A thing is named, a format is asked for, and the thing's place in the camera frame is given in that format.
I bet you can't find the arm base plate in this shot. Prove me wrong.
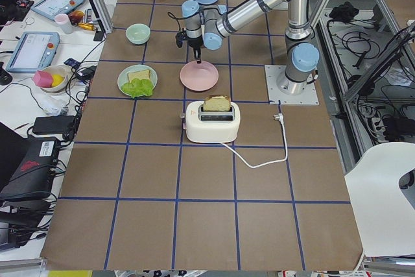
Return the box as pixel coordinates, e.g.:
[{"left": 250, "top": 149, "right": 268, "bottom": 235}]
[{"left": 265, "top": 65, "right": 319, "bottom": 106}]

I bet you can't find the teach pendant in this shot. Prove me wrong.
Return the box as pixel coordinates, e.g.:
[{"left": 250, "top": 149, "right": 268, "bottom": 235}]
[
  {"left": 31, "top": 0, "right": 85, "bottom": 20},
  {"left": 6, "top": 32, "right": 60, "bottom": 73}
]

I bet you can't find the green plate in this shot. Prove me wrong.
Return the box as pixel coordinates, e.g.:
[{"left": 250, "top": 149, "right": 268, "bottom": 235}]
[{"left": 117, "top": 65, "right": 158, "bottom": 96}]

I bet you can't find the black laptop bag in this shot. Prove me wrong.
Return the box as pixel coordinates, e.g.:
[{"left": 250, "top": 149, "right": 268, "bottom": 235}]
[{"left": 1, "top": 124, "right": 60, "bottom": 202}]

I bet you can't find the white toaster power cable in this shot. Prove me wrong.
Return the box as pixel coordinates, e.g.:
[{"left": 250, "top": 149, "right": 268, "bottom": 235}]
[{"left": 219, "top": 113, "right": 289, "bottom": 169}]

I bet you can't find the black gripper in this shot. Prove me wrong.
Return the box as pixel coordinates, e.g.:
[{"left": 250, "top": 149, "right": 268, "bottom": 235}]
[{"left": 189, "top": 37, "right": 202, "bottom": 64}]

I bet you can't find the bowl with toy fruit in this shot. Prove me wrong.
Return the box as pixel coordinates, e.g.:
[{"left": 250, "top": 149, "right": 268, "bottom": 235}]
[{"left": 32, "top": 65, "right": 70, "bottom": 93}]

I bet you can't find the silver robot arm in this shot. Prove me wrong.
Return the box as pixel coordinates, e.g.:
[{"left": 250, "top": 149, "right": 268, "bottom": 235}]
[{"left": 176, "top": 0, "right": 312, "bottom": 63}]

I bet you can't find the green lettuce leaf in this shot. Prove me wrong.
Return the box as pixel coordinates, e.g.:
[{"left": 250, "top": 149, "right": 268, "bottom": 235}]
[{"left": 121, "top": 78, "right": 154, "bottom": 98}]

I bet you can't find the near teach pendant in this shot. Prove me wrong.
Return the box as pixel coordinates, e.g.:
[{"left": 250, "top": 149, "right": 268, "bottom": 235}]
[{"left": 6, "top": 32, "right": 60, "bottom": 73}]

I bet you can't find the white chair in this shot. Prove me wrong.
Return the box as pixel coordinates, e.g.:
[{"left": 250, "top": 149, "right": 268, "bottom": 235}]
[{"left": 345, "top": 142, "right": 414, "bottom": 257}]

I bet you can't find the pink cup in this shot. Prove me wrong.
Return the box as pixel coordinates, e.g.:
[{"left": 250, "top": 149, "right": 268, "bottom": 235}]
[{"left": 54, "top": 14, "right": 73, "bottom": 34}]

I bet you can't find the white toaster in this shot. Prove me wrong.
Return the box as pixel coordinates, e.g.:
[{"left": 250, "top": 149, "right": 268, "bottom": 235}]
[{"left": 184, "top": 101, "right": 241, "bottom": 143}]

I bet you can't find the green bowl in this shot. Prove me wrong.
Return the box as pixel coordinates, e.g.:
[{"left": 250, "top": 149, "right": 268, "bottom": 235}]
[{"left": 125, "top": 23, "right": 150, "bottom": 45}]

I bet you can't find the bread slice in toaster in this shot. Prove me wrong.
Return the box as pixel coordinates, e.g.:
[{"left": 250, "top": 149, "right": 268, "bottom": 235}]
[{"left": 202, "top": 95, "right": 231, "bottom": 112}]

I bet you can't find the bread slice on plate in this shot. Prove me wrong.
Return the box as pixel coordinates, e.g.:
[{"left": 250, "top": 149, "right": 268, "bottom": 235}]
[{"left": 127, "top": 69, "right": 150, "bottom": 82}]

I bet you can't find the pink plate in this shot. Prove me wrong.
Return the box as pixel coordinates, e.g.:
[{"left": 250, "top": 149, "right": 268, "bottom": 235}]
[{"left": 180, "top": 61, "right": 219, "bottom": 91}]

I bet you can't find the far teach pendant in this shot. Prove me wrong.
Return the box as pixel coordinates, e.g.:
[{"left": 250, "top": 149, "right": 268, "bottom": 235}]
[{"left": 31, "top": 0, "right": 85, "bottom": 20}]

